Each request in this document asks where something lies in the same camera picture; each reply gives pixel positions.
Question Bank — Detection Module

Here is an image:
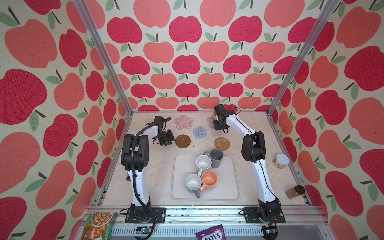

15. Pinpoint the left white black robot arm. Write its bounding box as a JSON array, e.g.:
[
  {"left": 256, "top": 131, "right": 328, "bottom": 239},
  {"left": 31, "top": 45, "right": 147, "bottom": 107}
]
[{"left": 121, "top": 116, "right": 175, "bottom": 224}]

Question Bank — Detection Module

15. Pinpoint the green snack bag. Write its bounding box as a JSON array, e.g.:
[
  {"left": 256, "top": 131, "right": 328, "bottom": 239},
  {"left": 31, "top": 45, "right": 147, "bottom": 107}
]
[{"left": 81, "top": 212, "right": 118, "bottom": 240}]

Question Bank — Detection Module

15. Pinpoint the right aluminium frame post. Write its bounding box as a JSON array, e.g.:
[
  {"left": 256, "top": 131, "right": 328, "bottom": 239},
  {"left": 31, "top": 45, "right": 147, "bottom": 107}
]
[{"left": 266, "top": 0, "right": 341, "bottom": 116}]

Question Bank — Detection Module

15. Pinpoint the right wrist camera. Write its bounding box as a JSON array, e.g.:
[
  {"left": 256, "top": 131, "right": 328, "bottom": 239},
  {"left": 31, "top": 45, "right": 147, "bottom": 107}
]
[{"left": 214, "top": 104, "right": 227, "bottom": 118}]

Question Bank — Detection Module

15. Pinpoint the brown round wooden coaster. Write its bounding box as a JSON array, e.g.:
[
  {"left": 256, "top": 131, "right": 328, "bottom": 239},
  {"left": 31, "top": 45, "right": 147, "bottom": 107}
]
[{"left": 175, "top": 135, "right": 191, "bottom": 149}]

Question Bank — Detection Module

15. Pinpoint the dark grey mug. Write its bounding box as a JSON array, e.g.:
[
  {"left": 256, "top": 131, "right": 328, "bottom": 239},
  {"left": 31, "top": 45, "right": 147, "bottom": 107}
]
[{"left": 204, "top": 149, "right": 224, "bottom": 169}]

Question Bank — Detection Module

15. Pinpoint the left aluminium frame post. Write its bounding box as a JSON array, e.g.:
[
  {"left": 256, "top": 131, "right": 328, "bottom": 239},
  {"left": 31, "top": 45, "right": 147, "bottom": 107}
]
[{"left": 74, "top": 0, "right": 133, "bottom": 117}]

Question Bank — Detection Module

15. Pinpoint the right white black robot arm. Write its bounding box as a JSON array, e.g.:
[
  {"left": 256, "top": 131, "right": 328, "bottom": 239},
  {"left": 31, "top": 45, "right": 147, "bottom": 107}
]
[{"left": 212, "top": 113, "right": 282, "bottom": 223}]

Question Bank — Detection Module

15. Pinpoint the white mug upper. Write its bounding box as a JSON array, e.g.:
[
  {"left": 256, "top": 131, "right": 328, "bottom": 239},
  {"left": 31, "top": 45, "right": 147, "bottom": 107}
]
[{"left": 196, "top": 155, "right": 212, "bottom": 177}]

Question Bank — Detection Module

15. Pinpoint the white lid glass jar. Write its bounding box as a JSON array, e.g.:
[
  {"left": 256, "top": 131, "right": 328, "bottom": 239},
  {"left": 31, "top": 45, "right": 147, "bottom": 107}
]
[{"left": 273, "top": 154, "right": 290, "bottom": 169}]

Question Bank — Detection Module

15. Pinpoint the white mug purple handle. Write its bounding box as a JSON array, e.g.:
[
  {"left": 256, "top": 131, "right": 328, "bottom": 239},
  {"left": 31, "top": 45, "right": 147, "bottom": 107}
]
[{"left": 185, "top": 174, "right": 202, "bottom": 199}]

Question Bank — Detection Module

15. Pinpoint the aluminium front rail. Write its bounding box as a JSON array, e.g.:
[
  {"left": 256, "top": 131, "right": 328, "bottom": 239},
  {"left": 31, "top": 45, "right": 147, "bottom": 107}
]
[{"left": 71, "top": 205, "right": 336, "bottom": 240}]

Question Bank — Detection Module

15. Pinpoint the purple Fox's candy bag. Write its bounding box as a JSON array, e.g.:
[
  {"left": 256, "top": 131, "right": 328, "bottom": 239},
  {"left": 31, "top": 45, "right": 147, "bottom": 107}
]
[{"left": 196, "top": 225, "right": 226, "bottom": 240}]

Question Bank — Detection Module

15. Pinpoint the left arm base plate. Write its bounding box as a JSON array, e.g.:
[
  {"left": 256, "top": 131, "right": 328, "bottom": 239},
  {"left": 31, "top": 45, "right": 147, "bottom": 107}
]
[{"left": 125, "top": 205, "right": 167, "bottom": 224}]

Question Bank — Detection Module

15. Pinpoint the white plastic tray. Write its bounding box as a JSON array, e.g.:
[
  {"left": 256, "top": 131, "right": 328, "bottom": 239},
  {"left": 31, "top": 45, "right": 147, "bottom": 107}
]
[{"left": 171, "top": 155, "right": 240, "bottom": 201}]

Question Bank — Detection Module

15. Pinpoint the grey round woven coaster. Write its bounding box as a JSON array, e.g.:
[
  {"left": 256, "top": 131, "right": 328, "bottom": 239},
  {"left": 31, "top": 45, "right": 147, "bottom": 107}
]
[{"left": 193, "top": 126, "right": 208, "bottom": 139}]

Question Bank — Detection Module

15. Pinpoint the pink flower coaster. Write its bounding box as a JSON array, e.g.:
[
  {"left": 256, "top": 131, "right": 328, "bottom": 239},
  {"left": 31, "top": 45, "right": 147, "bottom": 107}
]
[
  {"left": 174, "top": 115, "right": 194, "bottom": 130},
  {"left": 207, "top": 117, "right": 215, "bottom": 129}
]

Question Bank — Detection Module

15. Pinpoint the aluminium frame post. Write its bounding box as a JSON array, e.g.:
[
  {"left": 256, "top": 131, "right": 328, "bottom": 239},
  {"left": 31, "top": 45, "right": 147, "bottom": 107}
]
[
  {"left": 74, "top": 0, "right": 133, "bottom": 117},
  {"left": 266, "top": 0, "right": 341, "bottom": 116}
]

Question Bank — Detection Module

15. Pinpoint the orange mug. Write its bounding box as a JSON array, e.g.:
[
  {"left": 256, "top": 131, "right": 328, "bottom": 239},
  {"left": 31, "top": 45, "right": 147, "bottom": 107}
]
[{"left": 199, "top": 170, "right": 219, "bottom": 193}]

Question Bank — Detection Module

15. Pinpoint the black lid spice jar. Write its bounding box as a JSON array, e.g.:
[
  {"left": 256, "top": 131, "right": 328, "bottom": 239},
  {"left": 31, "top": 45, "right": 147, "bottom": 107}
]
[{"left": 286, "top": 185, "right": 306, "bottom": 200}]

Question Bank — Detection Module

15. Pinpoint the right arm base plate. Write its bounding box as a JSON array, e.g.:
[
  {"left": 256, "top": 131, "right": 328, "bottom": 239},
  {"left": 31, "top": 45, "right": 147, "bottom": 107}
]
[{"left": 239, "top": 208, "right": 286, "bottom": 224}]

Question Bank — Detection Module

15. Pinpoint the tan round rattan coaster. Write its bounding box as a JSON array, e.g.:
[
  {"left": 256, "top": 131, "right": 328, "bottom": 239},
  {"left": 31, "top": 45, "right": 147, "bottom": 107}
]
[{"left": 214, "top": 137, "right": 231, "bottom": 151}]

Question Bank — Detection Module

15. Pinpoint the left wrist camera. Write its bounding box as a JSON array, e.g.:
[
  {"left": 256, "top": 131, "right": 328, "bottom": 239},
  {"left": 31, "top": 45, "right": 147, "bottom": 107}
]
[{"left": 154, "top": 116, "right": 165, "bottom": 130}]

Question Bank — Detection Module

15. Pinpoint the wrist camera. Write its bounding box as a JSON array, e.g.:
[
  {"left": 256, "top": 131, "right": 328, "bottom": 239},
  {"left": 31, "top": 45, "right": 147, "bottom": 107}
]
[
  {"left": 154, "top": 116, "right": 165, "bottom": 130},
  {"left": 214, "top": 104, "right": 227, "bottom": 118}
]

